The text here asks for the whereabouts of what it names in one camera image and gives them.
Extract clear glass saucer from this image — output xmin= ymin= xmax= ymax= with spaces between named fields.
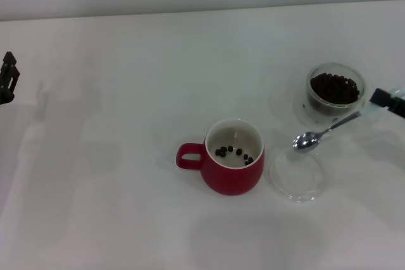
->
xmin=294 ymin=88 xmax=378 ymax=134

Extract dark coffee beans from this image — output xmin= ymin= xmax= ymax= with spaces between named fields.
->
xmin=309 ymin=73 xmax=361 ymax=106

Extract few coffee beans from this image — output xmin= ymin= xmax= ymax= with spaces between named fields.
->
xmin=215 ymin=145 xmax=255 ymax=166

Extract clear round glass lid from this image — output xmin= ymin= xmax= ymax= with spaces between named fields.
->
xmin=268 ymin=146 xmax=328 ymax=204

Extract clear glass cup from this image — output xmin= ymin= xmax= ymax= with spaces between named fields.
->
xmin=305 ymin=62 xmax=379 ymax=126

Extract metal spoon with blue handle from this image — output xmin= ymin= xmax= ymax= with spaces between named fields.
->
xmin=292 ymin=87 xmax=405 ymax=152

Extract red ceramic mug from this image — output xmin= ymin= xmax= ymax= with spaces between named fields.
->
xmin=175 ymin=118 xmax=266 ymax=197

